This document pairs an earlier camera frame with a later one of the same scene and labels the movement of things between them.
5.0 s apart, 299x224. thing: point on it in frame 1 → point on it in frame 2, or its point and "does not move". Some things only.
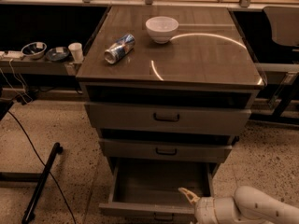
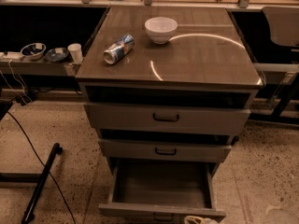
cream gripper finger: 187,192 → 194,219
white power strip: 11,53 does not move
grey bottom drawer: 147,189 does not move
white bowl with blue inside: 34,49 does not move
